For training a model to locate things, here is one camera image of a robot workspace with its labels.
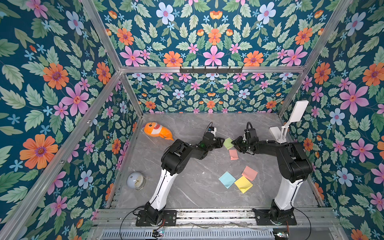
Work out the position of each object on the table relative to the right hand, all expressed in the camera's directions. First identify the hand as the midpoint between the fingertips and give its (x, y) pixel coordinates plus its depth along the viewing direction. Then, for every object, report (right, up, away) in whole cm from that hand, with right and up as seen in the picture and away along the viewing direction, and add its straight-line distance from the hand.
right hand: (235, 140), depth 101 cm
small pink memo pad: (-2, -9, -5) cm, 10 cm away
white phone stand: (+29, +5, -2) cm, 30 cm away
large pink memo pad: (+6, -19, -12) cm, 23 cm away
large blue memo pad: (-8, -22, -14) cm, 27 cm away
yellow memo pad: (+1, -24, -16) cm, 29 cm away
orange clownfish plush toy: (-56, +8, -1) cm, 57 cm away
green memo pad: (-5, -2, +1) cm, 6 cm away
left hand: (-7, +1, 0) cm, 7 cm away
